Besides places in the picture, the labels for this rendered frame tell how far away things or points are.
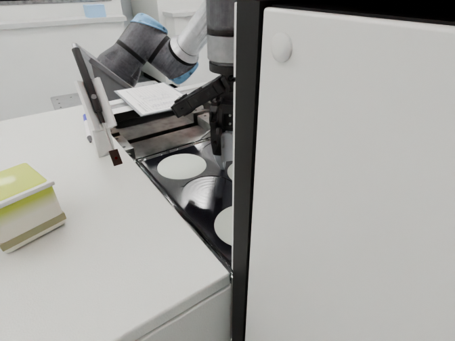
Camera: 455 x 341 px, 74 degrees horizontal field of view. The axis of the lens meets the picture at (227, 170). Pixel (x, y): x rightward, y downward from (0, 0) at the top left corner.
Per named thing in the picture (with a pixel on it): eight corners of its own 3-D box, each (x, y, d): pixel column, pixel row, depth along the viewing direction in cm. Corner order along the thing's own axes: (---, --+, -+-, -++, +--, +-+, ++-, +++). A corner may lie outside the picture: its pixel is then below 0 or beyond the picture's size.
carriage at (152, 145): (248, 133, 87) (249, 124, 85) (123, 173, 69) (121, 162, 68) (232, 124, 92) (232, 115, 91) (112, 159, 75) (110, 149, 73)
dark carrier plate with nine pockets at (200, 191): (382, 187, 57) (383, 184, 57) (237, 273, 41) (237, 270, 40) (263, 125, 81) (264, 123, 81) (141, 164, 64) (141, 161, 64)
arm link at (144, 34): (118, 41, 111) (141, 11, 110) (149, 66, 116) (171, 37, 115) (115, 36, 100) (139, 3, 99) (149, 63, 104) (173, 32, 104)
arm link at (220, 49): (200, 36, 45) (214, 28, 52) (202, 67, 48) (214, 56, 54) (250, 38, 44) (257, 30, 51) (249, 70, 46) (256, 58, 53)
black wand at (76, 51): (68, 46, 47) (68, 42, 46) (78, 45, 48) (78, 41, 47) (113, 166, 48) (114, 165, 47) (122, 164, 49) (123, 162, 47)
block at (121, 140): (136, 158, 69) (133, 147, 68) (121, 162, 68) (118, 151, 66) (124, 145, 75) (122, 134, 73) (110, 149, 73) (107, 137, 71)
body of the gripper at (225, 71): (254, 139, 53) (258, 69, 46) (206, 135, 54) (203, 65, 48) (259, 122, 59) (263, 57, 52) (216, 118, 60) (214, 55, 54)
